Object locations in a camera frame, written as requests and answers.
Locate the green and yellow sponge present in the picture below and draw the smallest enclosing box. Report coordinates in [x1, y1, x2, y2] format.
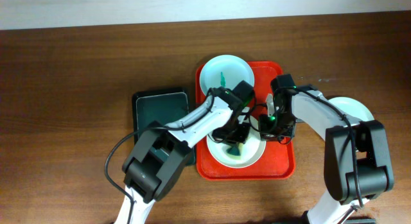
[226, 144, 241, 156]

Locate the white plate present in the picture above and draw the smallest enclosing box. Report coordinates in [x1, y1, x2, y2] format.
[206, 128, 266, 168]

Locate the mint green plate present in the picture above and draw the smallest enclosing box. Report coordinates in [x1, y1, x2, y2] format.
[329, 97, 374, 121]

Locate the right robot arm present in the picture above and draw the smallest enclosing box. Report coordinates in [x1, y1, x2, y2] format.
[259, 74, 394, 223]

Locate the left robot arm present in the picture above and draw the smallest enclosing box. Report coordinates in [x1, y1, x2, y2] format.
[106, 81, 254, 223]

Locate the red plastic serving tray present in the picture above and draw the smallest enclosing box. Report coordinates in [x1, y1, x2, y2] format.
[196, 61, 295, 181]

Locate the black rectangular tray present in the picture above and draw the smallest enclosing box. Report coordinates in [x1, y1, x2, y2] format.
[132, 86, 196, 167]

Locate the light blue plate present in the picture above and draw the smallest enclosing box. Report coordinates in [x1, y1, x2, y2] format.
[199, 55, 254, 94]

